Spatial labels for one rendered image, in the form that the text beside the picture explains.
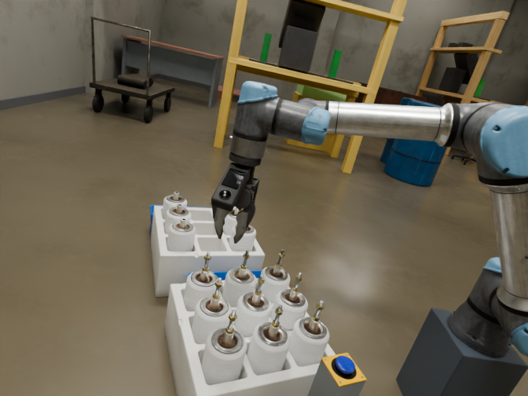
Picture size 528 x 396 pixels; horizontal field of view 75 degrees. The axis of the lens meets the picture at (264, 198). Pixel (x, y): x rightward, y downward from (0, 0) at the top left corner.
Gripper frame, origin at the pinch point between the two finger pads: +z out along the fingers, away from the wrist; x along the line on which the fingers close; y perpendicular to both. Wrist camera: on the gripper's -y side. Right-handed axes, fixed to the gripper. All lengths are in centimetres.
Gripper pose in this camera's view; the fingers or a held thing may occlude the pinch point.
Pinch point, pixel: (227, 237)
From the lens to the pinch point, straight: 82.7
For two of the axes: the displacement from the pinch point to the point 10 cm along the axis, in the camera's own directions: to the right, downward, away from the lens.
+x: -9.6, -2.6, 1.0
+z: -2.1, 9.0, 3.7
